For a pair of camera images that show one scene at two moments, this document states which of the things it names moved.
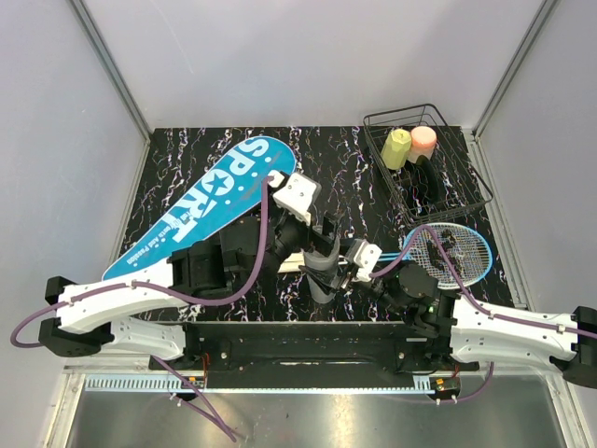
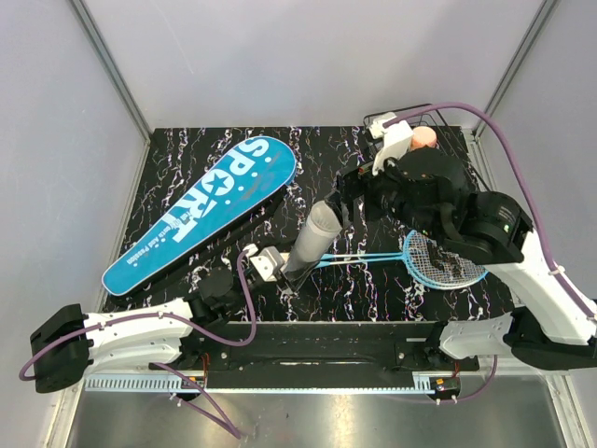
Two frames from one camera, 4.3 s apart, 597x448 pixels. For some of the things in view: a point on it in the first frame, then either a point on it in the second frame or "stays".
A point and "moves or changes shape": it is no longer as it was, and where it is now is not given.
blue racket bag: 229,188 stays
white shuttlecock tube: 318,293 moves or changes shape
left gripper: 316,242 → 279,278
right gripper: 348,277 → 356,182
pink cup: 423,140 stays
